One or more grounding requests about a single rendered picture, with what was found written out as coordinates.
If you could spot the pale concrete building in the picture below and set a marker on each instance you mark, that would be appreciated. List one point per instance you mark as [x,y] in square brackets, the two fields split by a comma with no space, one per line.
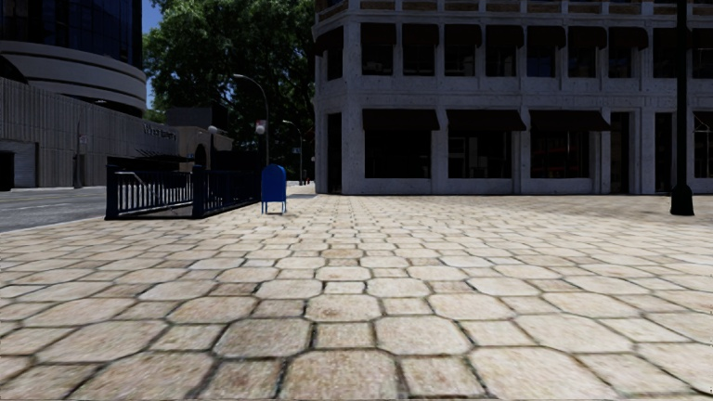
[67,122]

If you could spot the blue letter box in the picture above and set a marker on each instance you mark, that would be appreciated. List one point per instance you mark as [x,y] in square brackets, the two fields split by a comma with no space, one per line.
[273,184]

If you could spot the dark street lamp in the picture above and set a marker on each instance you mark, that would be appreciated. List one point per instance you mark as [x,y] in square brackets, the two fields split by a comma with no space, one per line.
[682,94]

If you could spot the pale stone and brick building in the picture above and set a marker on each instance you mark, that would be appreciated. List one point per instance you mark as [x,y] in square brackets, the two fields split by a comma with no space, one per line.
[490,94]

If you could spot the sign on a post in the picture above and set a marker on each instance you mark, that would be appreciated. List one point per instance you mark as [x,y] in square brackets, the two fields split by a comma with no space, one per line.
[77,156]

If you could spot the grey street lamp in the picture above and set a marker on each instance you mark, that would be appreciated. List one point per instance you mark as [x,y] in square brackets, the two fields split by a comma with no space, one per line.
[301,150]
[266,122]

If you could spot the trees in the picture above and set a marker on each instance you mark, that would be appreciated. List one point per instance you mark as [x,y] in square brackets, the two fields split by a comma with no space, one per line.
[234,28]

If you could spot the dark stairway railing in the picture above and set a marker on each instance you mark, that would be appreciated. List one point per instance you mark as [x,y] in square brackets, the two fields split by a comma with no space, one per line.
[150,192]

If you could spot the glass tower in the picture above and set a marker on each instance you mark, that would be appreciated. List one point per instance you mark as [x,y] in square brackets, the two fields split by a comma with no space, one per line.
[72,0]

